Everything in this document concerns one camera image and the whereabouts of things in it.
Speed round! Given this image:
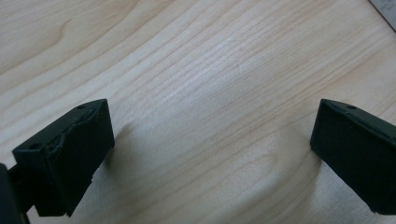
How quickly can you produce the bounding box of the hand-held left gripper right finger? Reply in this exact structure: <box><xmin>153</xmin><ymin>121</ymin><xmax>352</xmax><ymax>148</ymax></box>
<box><xmin>309</xmin><ymin>98</ymin><xmax>396</xmax><ymax>216</ymax></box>

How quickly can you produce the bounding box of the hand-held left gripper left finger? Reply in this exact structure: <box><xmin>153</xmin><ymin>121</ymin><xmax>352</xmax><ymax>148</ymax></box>
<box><xmin>12</xmin><ymin>98</ymin><xmax>116</xmax><ymax>217</ymax></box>

